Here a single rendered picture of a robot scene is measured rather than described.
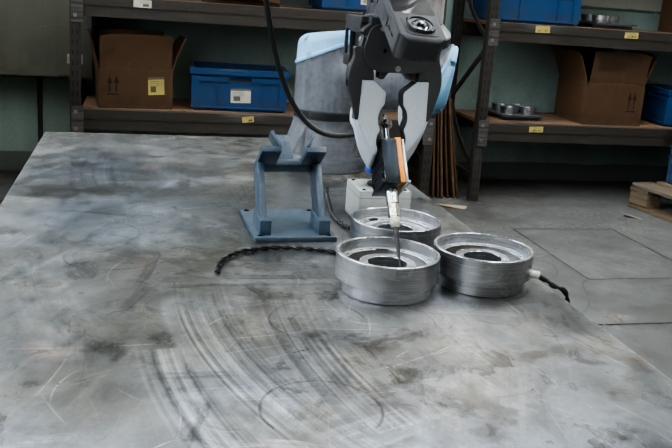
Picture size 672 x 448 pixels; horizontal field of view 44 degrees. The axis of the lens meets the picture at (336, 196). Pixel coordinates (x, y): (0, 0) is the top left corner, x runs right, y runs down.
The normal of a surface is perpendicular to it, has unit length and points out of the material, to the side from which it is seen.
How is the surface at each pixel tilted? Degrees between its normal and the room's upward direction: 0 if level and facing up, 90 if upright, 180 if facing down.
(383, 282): 90
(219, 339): 0
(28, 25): 90
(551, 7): 90
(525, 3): 90
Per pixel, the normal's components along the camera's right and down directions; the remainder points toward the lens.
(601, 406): 0.07, -0.97
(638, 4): 0.23, 0.25
